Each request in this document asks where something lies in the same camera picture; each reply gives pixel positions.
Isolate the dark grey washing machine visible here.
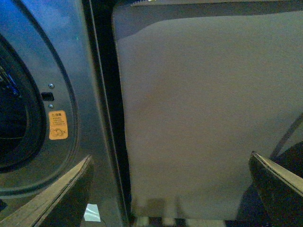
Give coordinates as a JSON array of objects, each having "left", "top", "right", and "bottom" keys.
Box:
[{"left": 0, "top": 0, "right": 129, "bottom": 227}]

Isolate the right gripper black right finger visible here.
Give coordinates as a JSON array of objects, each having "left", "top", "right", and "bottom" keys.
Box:
[{"left": 249, "top": 151, "right": 303, "bottom": 227}]

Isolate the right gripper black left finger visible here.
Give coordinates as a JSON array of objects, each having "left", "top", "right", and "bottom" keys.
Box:
[{"left": 0, "top": 155, "right": 94, "bottom": 227}]

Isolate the white tape patch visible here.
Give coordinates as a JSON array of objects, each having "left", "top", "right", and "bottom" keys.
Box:
[{"left": 84, "top": 203, "right": 101, "bottom": 222}]

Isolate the orange warning sticker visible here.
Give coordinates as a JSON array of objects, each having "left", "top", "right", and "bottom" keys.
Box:
[{"left": 48, "top": 110, "right": 68, "bottom": 140}]

